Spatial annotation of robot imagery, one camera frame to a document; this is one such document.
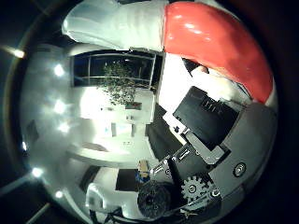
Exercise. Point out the green leafy potted plant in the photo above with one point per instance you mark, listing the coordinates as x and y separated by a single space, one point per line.
120 82

